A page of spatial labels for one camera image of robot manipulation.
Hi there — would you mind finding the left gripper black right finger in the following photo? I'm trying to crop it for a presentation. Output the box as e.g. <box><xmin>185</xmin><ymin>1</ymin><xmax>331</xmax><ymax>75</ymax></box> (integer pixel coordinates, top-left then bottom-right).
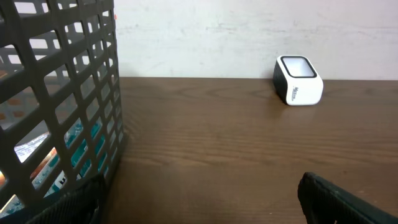
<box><xmin>297</xmin><ymin>172</ymin><xmax>397</xmax><ymax>224</ymax></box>

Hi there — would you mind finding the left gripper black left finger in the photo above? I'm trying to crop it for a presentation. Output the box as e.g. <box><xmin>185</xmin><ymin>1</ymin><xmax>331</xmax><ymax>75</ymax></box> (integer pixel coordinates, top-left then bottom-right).
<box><xmin>26</xmin><ymin>174</ymin><xmax>106</xmax><ymax>224</ymax></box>

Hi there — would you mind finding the teal mouthwash bottle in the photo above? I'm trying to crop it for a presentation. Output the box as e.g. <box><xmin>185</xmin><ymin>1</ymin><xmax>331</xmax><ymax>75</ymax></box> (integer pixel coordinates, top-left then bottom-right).
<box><xmin>32</xmin><ymin>123</ymin><xmax>91</xmax><ymax>196</ymax></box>

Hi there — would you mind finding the white barcode scanner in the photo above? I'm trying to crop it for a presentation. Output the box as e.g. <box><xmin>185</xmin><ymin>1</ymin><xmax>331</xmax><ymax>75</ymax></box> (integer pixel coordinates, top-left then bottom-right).
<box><xmin>272</xmin><ymin>55</ymin><xmax>323</xmax><ymax>106</ymax></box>

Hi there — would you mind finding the grey plastic shopping basket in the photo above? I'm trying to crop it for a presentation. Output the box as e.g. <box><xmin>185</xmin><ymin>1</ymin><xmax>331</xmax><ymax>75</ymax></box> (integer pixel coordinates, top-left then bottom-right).
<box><xmin>1</xmin><ymin>0</ymin><xmax>126</xmax><ymax>223</ymax></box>

